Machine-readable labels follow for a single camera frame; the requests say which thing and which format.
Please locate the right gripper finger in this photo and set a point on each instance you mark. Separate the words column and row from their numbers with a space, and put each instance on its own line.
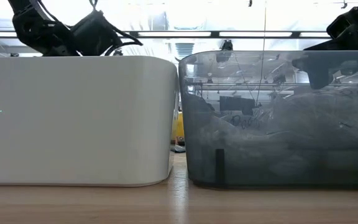
column 325, row 56

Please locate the clear vanity pack bag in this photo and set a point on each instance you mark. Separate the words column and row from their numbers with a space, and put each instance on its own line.
column 346, row 105
column 244, row 137
column 306, row 146

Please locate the white plastic bin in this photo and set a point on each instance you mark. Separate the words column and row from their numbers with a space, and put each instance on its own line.
column 73, row 124

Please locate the black box device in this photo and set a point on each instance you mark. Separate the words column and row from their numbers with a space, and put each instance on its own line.
column 236, row 104

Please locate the smoked transparent plastic bin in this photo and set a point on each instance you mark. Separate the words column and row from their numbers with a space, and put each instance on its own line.
column 291, row 168

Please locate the yellow Lysol wipes canister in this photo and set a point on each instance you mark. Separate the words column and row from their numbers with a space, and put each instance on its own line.
column 179, row 127

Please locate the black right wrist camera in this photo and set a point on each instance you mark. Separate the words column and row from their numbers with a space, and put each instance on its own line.
column 340, row 28

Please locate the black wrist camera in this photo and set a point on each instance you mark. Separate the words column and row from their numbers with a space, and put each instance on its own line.
column 95, row 34
column 340, row 28

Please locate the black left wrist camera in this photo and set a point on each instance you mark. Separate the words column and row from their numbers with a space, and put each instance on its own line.
column 95, row 34

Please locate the black frame bracket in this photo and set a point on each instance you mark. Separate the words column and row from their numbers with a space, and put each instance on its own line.
column 118, row 53
column 227, row 45

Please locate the black metal table frame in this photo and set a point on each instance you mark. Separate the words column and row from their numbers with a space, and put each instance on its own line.
column 215, row 34

